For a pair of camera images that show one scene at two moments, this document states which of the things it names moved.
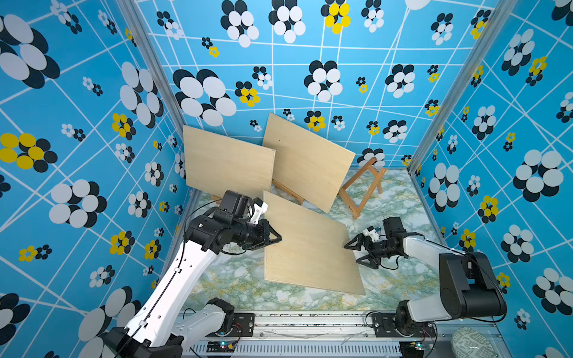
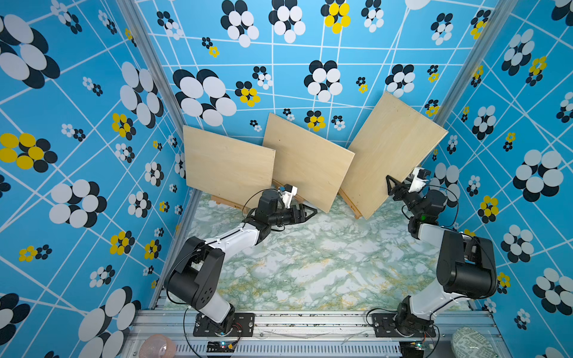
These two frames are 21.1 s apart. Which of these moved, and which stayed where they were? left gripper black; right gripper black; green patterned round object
Moved: left gripper black; right gripper black
Stayed: green patterned round object
